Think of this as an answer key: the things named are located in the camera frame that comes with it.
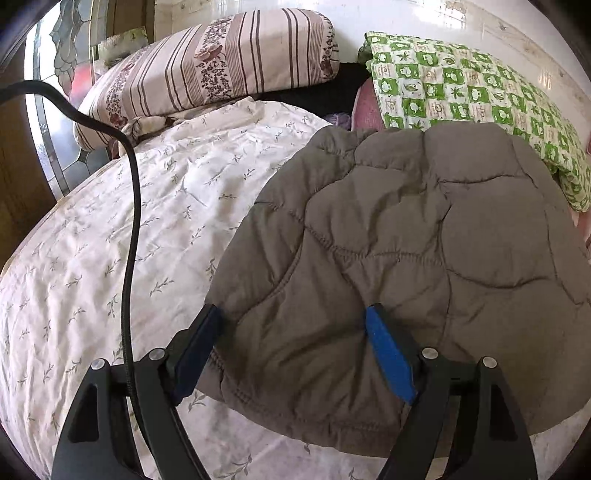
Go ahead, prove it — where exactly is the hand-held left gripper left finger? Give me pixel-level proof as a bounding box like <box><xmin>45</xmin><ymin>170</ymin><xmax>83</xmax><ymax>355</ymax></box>
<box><xmin>51</xmin><ymin>304</ymin><xmax>226</xmax><ymax>480</ymax></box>

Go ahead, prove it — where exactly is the green checked pillow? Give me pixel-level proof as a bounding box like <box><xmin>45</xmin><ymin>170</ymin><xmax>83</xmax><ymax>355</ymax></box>
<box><xmin>358</xmin><ymin>31</ymin><xmax>591</xmax><ymax>214</ymax></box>

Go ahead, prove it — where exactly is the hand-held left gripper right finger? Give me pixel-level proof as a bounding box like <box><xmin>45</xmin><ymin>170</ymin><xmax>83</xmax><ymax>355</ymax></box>
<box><xmin>365</xmin><ymin>303</ymin><xmax>539</xmax><ymax>480</ymax></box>

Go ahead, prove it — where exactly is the white leaf-print bed sheet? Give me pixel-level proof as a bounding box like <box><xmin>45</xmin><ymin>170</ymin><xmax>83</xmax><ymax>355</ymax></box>
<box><xmin>0</xmin><ymin>96</ymin><xmax>591</xmax><ymax>480</ymax></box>

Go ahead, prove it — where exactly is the pink cloth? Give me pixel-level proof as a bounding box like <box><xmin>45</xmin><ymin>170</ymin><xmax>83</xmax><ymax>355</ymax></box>
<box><xmin>349</xmin><ymin>78</ymin><xmax>386</xmax><ymax>133</ymax></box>

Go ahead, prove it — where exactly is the crumpled patterned cloth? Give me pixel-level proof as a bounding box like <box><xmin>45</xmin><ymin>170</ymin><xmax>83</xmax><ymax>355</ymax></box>
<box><xmin>117</xmin><ymin>114</ymin><xmax>178</xmax><ymax>141</ymax></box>

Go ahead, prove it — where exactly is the stained glass door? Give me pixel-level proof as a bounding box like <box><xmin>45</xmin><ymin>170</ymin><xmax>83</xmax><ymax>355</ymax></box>
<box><xmin>22</xmin><ymin>0</ymin><xmax>155</xmax><ymax>200</ymax></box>

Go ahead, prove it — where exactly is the brown quilted jacket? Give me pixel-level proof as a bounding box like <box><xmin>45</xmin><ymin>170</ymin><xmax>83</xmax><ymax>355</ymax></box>
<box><xmin>198</xmin><ymin>121</ymin><xmax>591</xmax><ymax>457</ymax></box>

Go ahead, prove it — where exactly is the green floral cushion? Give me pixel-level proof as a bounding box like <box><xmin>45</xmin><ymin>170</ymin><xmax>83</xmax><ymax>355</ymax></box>
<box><xmin>96</xmin><ymin>27</ymin><xmax>149</xmax><ymax>65</ymax></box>

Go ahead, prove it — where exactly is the striped floral pillow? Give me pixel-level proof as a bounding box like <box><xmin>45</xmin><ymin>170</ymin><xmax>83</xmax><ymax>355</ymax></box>
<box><xmin>73</xmin><ymin>8</ymin><xmax>341</xmax><ymax>151</ymax></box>

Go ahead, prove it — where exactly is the black braided cable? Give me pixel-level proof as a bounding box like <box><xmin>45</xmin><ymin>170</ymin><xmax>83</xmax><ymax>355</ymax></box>
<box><xmin>0</xmin><ymin>80</ymin><xmax>141</xmax><ymax>480</ymax></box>

